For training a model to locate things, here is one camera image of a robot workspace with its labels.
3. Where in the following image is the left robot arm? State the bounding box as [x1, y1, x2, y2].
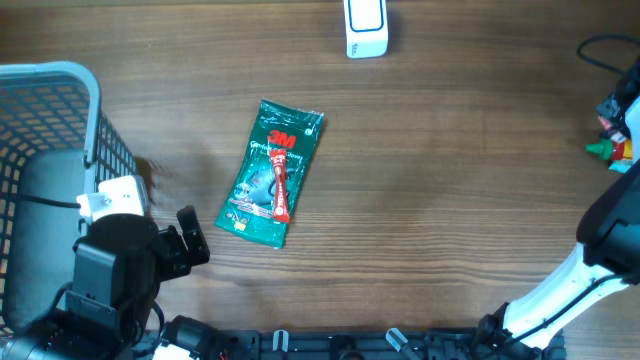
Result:
[1, 206, 210, 359]

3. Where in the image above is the white barcode scanner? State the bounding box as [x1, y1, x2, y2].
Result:
[343, 0, 389, 59]

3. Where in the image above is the red white small packet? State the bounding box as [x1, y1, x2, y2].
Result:
[598, 116, 628, 143]

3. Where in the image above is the black left camera cable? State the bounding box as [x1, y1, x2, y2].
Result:
[14, 192, 84, 209]

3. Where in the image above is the red stick sachet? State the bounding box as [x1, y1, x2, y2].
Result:
[269, 148, 290, 223]

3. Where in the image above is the red sauce bottle green cap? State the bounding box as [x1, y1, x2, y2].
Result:
[585, 139, 633, 161]

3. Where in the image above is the light green tissue packet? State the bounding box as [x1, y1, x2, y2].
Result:
[609, 160, 633, 174]

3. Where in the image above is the grey plastic mesh basket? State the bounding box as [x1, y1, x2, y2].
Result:
[1, 61, 137, 337]

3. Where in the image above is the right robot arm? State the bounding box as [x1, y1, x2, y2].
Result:
[472, 63, 639, 359]

